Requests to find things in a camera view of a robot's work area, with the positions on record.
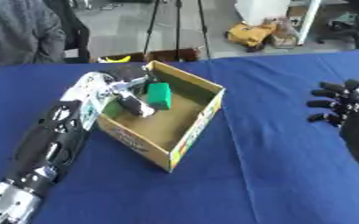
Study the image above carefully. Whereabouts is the yellow toy banana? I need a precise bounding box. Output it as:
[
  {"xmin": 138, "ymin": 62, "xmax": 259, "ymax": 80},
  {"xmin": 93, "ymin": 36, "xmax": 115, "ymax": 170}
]
[{"xmin": 102, "ymin": 55, "xmax": 134, "ymax": 64}]

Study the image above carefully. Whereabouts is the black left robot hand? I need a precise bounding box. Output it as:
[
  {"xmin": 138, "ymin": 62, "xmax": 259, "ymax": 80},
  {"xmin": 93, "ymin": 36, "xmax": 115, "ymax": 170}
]
[{"xmin": 101, "ymin": 66, "xmax": 157, "ymax": 118}]

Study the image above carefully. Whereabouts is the green rectangular block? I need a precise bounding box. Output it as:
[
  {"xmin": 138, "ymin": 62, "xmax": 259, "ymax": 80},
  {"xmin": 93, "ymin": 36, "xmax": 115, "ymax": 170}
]
[{"xmin": 145, "ymin": 82, "xmax": 173, "ymax": 111}]

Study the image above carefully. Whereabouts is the white cabinet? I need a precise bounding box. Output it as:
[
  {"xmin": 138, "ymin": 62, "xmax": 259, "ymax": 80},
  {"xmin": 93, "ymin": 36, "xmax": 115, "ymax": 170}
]
[{"xmin": 235, "ymin": 0, "xmax": 292, "ymax": 26}]

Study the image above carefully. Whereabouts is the person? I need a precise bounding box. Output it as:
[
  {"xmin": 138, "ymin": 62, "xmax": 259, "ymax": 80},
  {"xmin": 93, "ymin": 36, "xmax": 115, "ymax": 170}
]
[{"xmin": 0, "ymin": 0, "xmax": 68, "ymax": 72}]

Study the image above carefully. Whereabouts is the black office chair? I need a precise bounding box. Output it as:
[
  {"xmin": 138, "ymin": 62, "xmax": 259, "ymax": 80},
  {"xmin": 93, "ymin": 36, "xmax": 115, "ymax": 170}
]
[{"xmin": 315, "ymin": 0, "xmax": 359, "ymax": 50}]

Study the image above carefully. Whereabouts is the tan cardboard box green inside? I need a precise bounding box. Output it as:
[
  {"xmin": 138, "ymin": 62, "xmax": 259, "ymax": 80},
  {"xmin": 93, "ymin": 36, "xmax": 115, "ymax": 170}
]
[{"xmin": 95, "ymin": 59, "xmax": 228, "ymax": 173}]

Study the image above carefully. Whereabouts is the white table leg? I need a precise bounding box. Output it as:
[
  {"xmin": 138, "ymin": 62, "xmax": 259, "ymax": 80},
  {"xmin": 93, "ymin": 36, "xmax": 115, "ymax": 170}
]
[{"xmin": 296, "ymin": 0, "xmax": 324, "ymax": 46}]

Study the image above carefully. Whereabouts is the brown paper bag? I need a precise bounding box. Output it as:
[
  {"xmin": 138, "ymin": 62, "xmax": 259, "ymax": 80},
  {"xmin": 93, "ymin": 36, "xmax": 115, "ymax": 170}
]
[{"xmin": 270, "ymin": 17, "xmax": 302, "ymax": 49}]

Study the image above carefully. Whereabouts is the brown wooden crate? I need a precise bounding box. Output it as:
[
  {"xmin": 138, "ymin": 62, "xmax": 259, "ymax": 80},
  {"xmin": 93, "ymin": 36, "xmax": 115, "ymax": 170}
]
[{"xmin": 96, "ymin": 47, "xmax": 203, "ymax": 64}]

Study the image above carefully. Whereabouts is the black tripod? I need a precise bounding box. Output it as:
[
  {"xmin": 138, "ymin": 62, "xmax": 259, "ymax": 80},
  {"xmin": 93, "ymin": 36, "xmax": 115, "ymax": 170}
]
[{"xmin": 141, "ymin": 0, "xmax": 214, "ymax": 62}]

